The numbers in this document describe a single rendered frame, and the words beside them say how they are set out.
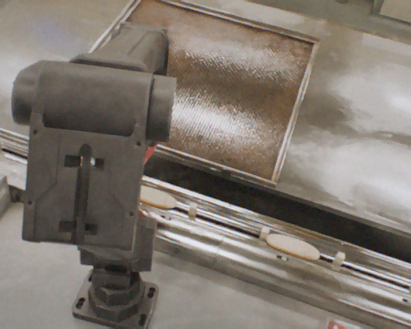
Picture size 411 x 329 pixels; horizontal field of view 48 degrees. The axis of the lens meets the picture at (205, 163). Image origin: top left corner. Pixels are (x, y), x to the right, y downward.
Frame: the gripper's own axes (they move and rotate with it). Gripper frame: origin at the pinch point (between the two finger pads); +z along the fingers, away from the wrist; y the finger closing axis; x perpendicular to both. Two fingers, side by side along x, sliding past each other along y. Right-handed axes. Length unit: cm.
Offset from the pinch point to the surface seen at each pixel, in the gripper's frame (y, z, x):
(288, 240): -0.2, 6.0, 30.3
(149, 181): -3.0, 5.8, 1.6
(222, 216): -1.5, 6.9, 17.4
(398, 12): -342, 77, 79
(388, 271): -1.9, 7.1, 48.9
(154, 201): 1.1, 6.1, 4.4
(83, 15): -66, 9, -48
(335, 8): -345, 88, 30
